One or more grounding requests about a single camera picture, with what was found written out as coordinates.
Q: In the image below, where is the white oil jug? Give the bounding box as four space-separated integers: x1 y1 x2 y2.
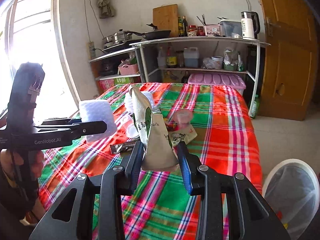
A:
183 47 200 68

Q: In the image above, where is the pink utensil holder box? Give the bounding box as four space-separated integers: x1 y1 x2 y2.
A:
204 24 221 37

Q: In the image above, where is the white lidded tub on shelf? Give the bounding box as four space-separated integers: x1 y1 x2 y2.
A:
211 56 223 70

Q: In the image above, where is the red lid jar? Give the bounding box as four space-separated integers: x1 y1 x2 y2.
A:
187 25 197 37

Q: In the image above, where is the plaid red green tablecloth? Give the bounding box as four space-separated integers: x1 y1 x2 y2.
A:
37 82 264 240

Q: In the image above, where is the steel pot with lid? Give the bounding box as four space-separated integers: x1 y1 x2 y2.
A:
103 29 132 49

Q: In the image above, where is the dark brown candy bar wrapper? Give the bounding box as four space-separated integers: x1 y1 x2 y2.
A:
110 141 136 154

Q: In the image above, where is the translucent trash bin liner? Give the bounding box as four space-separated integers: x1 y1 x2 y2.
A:
265 164 316 239

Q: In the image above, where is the beige green snack bag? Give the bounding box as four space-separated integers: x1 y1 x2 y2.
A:
129 85 178 172

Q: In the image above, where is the pink plastic basket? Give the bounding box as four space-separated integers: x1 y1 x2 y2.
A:
118 61 139 75

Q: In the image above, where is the wooden door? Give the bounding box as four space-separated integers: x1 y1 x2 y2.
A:
259 0 318 121

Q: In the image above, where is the dark soy sauce bottle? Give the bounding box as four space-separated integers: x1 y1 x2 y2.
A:
182 16 188 37

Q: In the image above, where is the black frying pan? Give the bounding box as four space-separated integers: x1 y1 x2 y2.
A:
124 23 171 41

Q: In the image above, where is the white power strip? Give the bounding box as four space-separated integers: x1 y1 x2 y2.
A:
87 41 96 60

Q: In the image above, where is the yellow label sauce bottle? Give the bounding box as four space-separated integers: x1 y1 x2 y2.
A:
166 43 177 68

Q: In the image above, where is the white round trash bin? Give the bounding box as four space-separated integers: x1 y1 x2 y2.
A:
261 158 320 240

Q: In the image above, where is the white green snack packet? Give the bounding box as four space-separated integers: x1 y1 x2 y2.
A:
169 124 197 147

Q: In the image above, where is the white electric kettle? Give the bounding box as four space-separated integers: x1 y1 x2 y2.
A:
241 11 260 39

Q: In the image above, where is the person's left hand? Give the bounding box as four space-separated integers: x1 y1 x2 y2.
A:
0 148 45 181

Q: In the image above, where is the green plastic bottle on floor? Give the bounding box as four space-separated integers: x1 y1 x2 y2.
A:
250 94 260 119

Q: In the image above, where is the white foam fruit net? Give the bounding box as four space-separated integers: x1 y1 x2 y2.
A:
79 99 117 142

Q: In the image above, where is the wooden cutting board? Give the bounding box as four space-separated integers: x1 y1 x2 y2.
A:
152 4 179 37

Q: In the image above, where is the grey clear container on shelf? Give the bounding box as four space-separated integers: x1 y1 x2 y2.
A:
219 19 242 38

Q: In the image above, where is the clear plastic cup pink lid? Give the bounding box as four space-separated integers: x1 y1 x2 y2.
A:
172 109 193 129

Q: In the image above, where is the white metal kitchen shelf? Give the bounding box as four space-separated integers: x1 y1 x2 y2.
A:
89 36 268 113

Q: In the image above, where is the storage box with pink lid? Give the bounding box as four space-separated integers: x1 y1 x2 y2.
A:
188 73 246 95

